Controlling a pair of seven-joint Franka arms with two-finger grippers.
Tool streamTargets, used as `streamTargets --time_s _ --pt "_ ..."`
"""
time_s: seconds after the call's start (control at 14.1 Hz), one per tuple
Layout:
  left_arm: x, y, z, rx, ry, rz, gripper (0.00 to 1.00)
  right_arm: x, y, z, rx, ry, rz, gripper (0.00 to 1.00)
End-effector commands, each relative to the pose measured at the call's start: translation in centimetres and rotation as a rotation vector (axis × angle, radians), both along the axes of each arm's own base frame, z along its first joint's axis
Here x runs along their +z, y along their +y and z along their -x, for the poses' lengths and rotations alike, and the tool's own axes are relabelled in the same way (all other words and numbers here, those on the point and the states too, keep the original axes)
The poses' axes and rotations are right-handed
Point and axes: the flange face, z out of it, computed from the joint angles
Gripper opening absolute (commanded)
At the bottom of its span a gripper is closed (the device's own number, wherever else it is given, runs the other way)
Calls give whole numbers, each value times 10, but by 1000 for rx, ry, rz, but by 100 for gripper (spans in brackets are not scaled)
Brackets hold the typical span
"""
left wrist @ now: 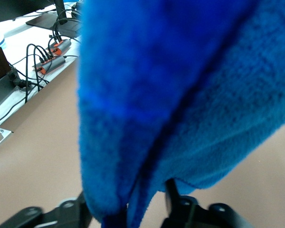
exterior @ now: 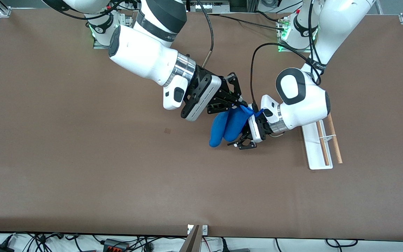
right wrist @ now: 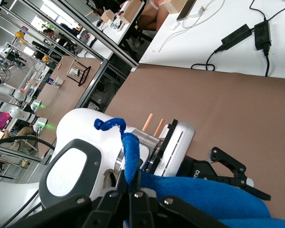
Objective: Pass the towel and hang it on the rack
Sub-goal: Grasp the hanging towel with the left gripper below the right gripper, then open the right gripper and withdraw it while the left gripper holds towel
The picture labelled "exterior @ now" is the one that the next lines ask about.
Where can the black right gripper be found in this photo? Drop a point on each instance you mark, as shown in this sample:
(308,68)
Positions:
(226,91)

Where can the white towel rack wooden bars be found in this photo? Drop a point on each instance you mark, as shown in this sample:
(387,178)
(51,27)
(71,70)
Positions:
(315,154)

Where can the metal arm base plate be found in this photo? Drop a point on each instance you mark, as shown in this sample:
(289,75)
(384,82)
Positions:
(280,47)
(98,43)

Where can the white power strip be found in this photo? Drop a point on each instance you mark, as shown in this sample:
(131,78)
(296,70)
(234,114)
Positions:
(217,6)

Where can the blue microfibre towel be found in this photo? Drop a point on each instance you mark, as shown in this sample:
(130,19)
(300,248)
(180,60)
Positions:
(229,126)

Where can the black plug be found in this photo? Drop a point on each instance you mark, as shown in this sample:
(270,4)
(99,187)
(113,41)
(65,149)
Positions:
(224,245)

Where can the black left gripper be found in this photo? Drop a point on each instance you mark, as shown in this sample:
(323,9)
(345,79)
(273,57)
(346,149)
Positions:
(265,128)

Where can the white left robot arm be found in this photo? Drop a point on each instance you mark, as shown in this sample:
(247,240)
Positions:
(310,101)

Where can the silver camera mount bracket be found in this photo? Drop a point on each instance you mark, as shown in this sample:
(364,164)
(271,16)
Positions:
(205,230)

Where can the grey camera pole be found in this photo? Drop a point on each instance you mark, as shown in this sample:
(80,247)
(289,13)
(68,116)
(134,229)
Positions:
(191,243)

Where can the black orange connector box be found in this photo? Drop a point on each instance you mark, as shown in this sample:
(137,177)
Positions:
(115,246)

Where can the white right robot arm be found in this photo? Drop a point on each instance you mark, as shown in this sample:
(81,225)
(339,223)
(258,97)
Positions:
(142,52)

